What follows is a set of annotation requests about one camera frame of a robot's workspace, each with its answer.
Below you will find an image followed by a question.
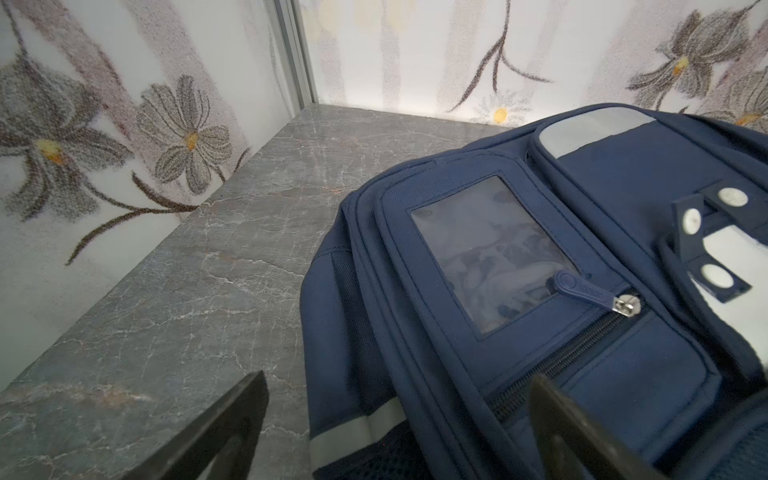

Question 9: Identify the navy blue student backpack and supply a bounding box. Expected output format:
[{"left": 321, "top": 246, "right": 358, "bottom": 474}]
[{"left": 300, "top": 104, "right": 767, "bottom": 479}]

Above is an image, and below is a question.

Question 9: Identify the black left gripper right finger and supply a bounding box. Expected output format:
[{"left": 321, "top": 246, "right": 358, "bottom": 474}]
[{"left": 528, "top": 374, "right": 665, "bottom": 479}]

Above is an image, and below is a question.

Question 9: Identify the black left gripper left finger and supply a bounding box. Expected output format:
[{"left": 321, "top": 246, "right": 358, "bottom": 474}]
[{"left": 125, "top": 371, "right": 269, "bottom": 479}]

